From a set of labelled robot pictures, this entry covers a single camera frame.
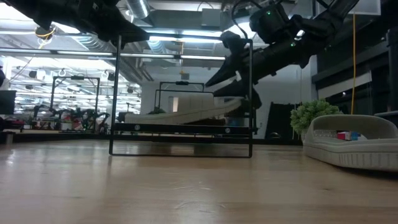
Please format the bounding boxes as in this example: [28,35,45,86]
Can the yellow hanging cable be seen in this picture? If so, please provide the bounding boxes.
[350,14,357,115]

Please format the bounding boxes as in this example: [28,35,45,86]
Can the black background robot frame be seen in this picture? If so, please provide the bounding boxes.
[49,75,101,131]
[154,81,215,114]

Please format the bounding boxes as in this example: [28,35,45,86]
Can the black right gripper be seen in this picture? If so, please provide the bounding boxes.
[205,30,312,110]

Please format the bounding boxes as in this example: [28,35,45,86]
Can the long ceiling light bar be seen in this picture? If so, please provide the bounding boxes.
[0,48,226,62]

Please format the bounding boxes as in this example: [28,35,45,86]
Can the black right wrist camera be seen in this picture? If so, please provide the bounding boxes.
[250,2,290,44]

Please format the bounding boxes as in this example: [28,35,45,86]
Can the white slide sandal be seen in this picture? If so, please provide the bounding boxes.
[124,92,245,125]
[303,114,398,172]

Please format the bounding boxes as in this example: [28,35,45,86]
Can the black table frame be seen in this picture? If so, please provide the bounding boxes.
[0,132,304,146]

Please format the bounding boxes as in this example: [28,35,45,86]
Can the black camera cable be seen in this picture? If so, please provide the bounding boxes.
[231,0,265,40]

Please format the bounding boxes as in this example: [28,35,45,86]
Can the black monitor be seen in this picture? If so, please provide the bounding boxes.
[0,90,17,115]

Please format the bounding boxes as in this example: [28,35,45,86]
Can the green plant in white pot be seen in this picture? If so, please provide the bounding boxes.
[290,99,343,142]

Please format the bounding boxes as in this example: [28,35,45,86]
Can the black frame wooden shelf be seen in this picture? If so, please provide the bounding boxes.
[108,32,253,159]

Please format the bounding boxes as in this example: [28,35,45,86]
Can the black chair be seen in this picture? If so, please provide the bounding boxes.
[267,101,302,139]

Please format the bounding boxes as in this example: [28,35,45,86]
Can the yellow black cord reel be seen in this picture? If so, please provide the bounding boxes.
[35,24,57,40]

